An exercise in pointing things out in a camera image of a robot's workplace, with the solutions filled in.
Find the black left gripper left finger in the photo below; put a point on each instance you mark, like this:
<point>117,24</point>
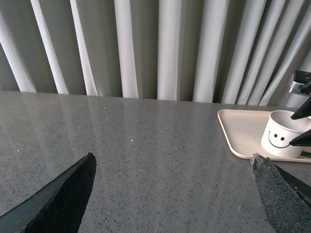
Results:
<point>59,206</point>

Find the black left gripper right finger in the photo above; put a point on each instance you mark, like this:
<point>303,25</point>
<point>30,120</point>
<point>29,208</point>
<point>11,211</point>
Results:
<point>286,199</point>

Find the white smiley face mug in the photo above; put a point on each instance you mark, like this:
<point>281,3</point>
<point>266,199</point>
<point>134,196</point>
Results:
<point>280,130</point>

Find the beige rectangular plastic tray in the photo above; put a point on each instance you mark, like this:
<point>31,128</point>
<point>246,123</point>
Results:
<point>244,129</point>

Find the silver black other gripper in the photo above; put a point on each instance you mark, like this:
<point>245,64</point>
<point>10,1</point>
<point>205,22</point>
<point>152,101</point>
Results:
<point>300,83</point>

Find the grey white pleated curtain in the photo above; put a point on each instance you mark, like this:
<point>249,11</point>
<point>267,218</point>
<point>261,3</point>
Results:
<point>224,51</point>

